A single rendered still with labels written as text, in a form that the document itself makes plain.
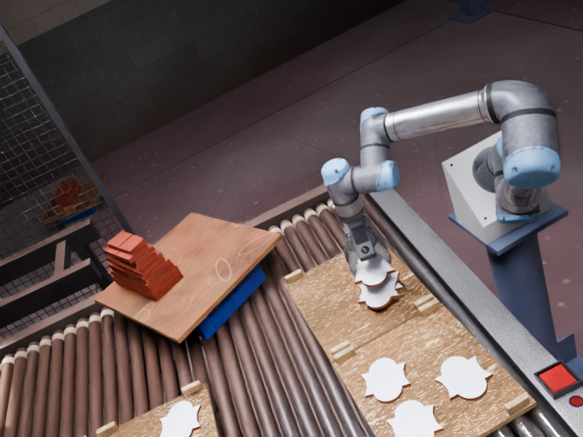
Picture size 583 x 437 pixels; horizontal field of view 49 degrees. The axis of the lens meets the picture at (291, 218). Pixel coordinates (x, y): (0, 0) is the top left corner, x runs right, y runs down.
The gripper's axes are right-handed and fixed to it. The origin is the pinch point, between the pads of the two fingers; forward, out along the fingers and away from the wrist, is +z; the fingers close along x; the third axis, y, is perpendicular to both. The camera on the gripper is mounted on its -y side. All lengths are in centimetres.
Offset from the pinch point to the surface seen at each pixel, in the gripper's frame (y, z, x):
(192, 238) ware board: 49, 0, 61
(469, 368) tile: -35.8, 9.8, -16.1
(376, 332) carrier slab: -13.9, 10.9, 4.4
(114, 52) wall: 436, 21, 181
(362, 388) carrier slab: -31.4, 10.9, 11.2
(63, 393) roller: 2, 12, 109
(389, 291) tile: -3.3, 7.4, -2.3
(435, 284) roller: -0.6, 12.6, -15.5
